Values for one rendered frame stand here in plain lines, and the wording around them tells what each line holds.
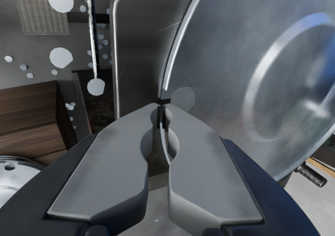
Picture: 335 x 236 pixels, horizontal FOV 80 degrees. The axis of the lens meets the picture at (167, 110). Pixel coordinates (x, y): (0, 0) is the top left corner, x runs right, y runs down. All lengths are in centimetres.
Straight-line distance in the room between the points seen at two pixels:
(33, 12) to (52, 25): 5
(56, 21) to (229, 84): 63
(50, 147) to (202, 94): 57
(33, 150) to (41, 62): 38
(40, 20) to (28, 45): 20
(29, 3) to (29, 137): 37
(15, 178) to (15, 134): 13
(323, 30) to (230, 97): 10
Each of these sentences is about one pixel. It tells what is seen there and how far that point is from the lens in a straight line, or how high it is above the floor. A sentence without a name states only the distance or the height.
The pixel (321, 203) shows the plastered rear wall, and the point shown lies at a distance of 192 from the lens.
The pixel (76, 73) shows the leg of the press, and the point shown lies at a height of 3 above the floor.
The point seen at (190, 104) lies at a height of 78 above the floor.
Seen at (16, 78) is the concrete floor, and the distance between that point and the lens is 96.
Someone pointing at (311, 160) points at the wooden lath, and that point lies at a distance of 147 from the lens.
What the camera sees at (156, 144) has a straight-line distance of 16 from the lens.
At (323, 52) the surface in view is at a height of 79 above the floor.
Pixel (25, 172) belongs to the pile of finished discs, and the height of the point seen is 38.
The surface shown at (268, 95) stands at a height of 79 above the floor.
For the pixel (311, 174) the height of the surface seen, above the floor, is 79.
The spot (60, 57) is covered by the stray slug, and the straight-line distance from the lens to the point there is 26.
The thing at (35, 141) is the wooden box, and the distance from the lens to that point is 66.
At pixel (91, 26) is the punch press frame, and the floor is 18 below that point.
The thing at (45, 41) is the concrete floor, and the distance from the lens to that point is 91.
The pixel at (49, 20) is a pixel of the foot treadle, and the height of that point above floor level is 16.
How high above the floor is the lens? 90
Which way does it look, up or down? 51 degrees down
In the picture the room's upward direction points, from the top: 137 degrees clockwise
